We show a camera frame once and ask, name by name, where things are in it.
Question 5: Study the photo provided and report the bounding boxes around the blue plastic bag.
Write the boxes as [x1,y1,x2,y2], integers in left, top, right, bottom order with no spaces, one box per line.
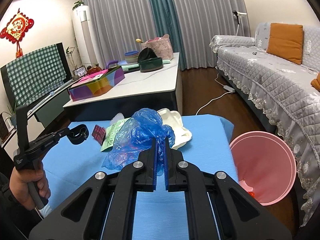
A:
[102,108,175,176]

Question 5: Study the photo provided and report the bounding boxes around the green snack packet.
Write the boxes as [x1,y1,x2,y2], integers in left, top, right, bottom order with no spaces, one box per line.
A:
[100,118,128,152]

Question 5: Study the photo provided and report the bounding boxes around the white tissue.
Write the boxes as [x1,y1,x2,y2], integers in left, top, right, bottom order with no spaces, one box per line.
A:
[110,113,125,125]

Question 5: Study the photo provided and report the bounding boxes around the pink plastic trash bin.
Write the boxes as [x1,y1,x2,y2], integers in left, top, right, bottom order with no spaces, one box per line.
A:
[229,131,297,206]

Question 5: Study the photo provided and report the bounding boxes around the person's left hand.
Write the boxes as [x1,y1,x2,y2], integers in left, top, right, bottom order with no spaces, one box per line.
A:
[9,161,52,211]

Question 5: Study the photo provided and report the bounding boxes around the blue table cloth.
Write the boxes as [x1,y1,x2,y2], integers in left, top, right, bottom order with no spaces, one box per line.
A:
[37,114,239,240]

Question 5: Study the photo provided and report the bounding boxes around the white foam food box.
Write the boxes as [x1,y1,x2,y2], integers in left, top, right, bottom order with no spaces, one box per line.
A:
[157,108,192,150]

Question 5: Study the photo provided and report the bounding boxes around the dark red chocolate wrapper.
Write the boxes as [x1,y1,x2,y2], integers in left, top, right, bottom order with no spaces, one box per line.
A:
[92,125,106,145]

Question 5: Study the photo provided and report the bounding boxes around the television with checked cloth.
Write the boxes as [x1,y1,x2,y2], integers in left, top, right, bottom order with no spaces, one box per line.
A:
[1,42,72,112]

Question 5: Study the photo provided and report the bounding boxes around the white coffee table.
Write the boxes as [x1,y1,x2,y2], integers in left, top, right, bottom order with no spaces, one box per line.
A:
[63,53,183,122]

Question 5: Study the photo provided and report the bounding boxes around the colourful gift box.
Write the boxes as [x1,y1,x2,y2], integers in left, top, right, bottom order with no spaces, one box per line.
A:
[68,66,125,101]

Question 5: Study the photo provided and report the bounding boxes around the mint green roll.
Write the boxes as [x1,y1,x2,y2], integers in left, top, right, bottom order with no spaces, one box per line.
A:
[117,60,171,71]

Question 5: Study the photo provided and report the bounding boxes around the dark green round container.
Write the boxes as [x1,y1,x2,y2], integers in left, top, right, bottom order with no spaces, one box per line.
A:
[138,48,163,73]

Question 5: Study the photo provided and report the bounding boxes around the red chinese knot decoration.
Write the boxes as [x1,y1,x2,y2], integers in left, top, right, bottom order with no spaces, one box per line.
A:
[1,9,34,58]

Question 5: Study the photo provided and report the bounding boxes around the stacked plastic bowls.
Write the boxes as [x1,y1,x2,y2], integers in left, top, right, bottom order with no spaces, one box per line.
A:
[124,50,139,64]

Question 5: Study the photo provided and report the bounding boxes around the pink quilted basket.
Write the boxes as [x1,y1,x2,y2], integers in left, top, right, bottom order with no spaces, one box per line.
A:
[141,34,174,60]

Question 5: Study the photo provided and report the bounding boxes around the grey quilted sofa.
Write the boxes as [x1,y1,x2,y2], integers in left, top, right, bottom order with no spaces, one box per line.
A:
[210,22,319,226]

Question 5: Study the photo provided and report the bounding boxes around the white standing air conditioner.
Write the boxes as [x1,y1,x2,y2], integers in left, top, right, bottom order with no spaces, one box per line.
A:
[72,5,104,67]

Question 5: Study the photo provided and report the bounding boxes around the grey curtain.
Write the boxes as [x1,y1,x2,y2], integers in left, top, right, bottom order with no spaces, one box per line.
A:
[82,0,250,69]

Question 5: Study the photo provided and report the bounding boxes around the near orange cushion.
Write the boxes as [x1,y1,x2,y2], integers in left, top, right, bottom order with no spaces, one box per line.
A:
[311,73,320,92]

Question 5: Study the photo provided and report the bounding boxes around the orange cushion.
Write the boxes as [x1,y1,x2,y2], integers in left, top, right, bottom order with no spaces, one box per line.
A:
[266,23,304,65]
[311,73,320,92]

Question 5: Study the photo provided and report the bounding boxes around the far orange cushion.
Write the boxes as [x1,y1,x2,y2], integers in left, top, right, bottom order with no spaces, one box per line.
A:
[266,23,304,65]

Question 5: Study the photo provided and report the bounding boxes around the teal curtain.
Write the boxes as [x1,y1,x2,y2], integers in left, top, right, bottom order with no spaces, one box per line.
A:
[149,0,186,70]

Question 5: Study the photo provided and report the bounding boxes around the white power strip cable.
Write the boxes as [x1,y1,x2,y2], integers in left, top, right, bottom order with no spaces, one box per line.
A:
[195,73,236,116]

